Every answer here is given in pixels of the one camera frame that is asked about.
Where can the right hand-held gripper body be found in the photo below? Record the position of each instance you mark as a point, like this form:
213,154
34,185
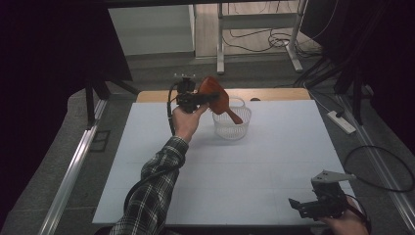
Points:
328,199

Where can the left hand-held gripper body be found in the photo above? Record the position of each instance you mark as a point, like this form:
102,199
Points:
187,98

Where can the brown wooden spoon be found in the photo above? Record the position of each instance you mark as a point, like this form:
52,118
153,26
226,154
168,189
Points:
215,94

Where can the white mesh basket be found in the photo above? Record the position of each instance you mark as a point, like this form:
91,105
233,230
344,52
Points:
231,130

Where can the person's left hand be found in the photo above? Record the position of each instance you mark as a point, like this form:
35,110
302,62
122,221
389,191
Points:
184,125

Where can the person's right hand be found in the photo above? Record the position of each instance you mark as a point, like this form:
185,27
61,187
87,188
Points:
347,226

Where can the small black object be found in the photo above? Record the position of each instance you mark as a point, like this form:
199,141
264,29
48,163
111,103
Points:
255,99

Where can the wooden table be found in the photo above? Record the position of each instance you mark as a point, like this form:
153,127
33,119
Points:
277,94

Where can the white cabinet panel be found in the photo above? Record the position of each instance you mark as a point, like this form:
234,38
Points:
150,31

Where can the white power strip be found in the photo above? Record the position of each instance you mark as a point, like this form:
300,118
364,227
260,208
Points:
342,122

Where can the black metal stand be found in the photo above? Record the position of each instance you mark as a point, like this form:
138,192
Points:
94,91

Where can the dark floor plate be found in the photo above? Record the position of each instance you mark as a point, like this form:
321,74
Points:
100,141

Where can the black tripod stand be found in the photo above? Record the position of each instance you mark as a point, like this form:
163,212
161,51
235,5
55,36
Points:
357,98

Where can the black curtain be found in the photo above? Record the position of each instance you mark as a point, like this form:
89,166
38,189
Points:
385,58
42,65

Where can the aluminium rail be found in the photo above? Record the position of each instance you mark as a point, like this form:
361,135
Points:
381,163
71,173

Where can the white desk frame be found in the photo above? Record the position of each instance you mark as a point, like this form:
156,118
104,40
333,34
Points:
257,21

